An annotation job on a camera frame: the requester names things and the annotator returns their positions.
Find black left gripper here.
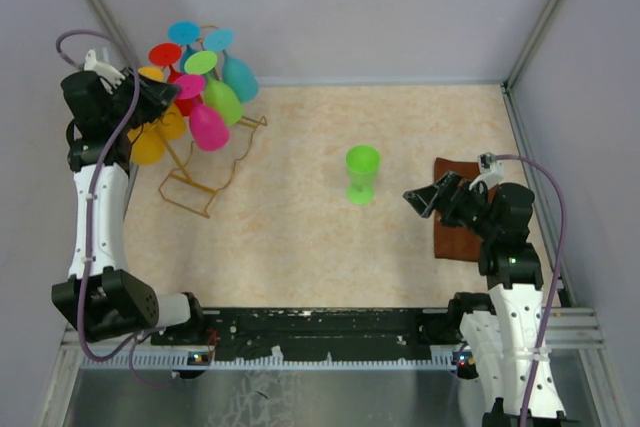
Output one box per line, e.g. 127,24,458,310
106,65,180,132

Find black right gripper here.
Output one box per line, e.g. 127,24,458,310
404,169,498,239

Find pink wine glass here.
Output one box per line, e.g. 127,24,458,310
173,74,230,152

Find green wine glass front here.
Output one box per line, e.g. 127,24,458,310
345,145,381,205

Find green wine glass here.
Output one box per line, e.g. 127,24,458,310
345,145,381,205
184,50,244,125

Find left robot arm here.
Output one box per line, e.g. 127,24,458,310
51,67,208,344

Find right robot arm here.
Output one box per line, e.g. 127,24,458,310
403,171,574,426

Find orange wine glass rear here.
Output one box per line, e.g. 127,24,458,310
138,66,186,140

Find orange wine glass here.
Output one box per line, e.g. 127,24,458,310
127,123,165,165
138,66,186,140

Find orange wine glass front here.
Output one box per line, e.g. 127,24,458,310
127,123,165,165

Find red wine glass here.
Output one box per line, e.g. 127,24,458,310
148,42,202,117

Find green wine glass rear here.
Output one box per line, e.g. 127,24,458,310
184,50,244,125

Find teal wine glass rear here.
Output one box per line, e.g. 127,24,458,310
168,21,203,83

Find teal wine glass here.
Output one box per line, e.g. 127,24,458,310
203,29,259,103
168,21,203,83

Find teal wine glass front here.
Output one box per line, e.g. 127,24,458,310
203,29,259,103

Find brown cloth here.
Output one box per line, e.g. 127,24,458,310
434,157,481,264

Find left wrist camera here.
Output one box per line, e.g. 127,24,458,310
82,48,125,94

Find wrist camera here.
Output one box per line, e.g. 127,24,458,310
82,48,125,94
469,152,505,193

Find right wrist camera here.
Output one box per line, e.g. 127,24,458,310
469,152,505,193

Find gold wire glass rack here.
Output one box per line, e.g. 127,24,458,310
157,23,268,218

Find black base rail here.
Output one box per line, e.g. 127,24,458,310
151,307,462,362

